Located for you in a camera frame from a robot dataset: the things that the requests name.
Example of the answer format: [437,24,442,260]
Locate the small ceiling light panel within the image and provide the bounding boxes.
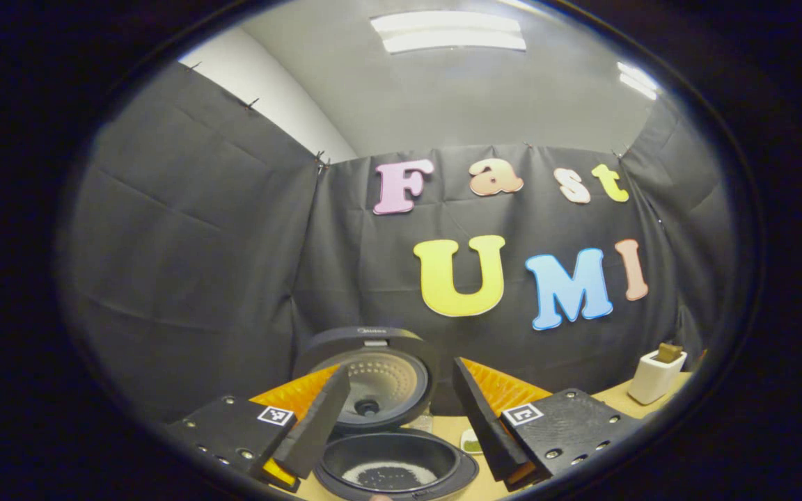
[615,61,659,102]

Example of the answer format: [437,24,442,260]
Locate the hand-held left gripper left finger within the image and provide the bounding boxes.
[164,363,352,493]

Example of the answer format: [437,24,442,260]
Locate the black backdrop cloth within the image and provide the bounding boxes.
[60,63,736,432]

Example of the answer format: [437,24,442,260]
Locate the white toaster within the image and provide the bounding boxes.
[627,349,689,406]

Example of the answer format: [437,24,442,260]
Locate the large ceiling light panel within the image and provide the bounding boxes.
[370,10,527,55]

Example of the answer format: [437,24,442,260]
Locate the dark rice grains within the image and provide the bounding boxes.
[342,462,438,492]

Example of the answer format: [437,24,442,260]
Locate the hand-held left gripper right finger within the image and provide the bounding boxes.
[452,356,642,491]

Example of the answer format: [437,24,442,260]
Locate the black and silver rice cooker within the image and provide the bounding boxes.
[292,327,480,501]

